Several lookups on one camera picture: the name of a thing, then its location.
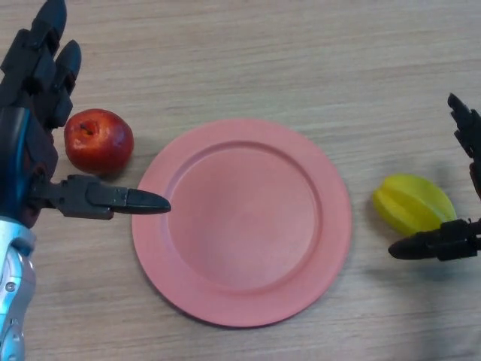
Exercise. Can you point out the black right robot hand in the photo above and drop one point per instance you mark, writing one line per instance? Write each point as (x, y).
(454, 242)

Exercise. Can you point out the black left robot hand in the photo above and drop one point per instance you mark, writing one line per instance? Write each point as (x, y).
(30, 143)

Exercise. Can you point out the yellow starfruit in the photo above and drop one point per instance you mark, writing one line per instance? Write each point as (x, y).
(409, 205)

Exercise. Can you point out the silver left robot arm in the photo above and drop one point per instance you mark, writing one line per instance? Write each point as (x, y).
(15, 286)

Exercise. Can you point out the pink round plate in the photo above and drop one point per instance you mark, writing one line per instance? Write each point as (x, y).
(244, 233)

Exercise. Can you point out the red apple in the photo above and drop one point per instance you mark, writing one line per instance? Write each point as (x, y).
(99, 143)

